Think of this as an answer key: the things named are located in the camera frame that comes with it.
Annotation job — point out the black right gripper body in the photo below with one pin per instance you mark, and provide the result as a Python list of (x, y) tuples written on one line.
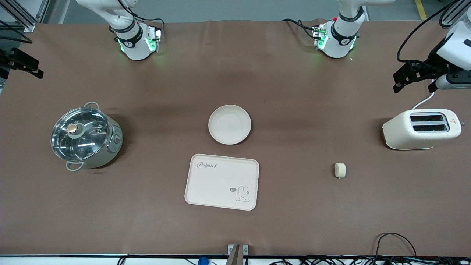
[(11, 59)]

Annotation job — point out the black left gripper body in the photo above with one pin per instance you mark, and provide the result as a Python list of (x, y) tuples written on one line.
[(429, 65)]

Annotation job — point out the small white steamed bun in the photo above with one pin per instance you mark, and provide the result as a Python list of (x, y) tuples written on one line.
[(340, 170)]

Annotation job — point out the round cream plate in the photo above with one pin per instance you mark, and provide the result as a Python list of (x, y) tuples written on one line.
[(229, 125)]

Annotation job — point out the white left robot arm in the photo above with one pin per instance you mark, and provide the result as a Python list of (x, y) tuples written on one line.
[(340, 41)]

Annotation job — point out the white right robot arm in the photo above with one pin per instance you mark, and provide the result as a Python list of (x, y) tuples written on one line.
[(133, 45)]

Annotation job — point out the cream rabbit print tray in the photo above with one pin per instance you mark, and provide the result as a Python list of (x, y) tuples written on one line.
[(217, 184)]

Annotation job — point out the cream two-slot toaster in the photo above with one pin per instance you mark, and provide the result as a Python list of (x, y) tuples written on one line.
[(404, 134)]

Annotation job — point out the glass pot lid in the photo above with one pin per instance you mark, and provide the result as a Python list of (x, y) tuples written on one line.
[(79, 134)]

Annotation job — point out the steel electric cooking pot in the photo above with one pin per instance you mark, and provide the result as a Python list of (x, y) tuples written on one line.
[(112, 147)]

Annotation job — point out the brown table mat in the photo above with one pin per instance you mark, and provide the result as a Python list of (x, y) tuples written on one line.
[(235, 81)]

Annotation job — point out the blue round cap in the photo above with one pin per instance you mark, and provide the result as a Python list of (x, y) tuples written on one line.
[(203, 261)]

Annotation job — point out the aluminium frame profile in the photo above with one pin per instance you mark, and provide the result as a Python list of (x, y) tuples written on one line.
[(25, 16)]

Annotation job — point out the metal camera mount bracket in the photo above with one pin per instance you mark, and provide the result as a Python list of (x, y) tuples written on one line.
[(237, 252)]

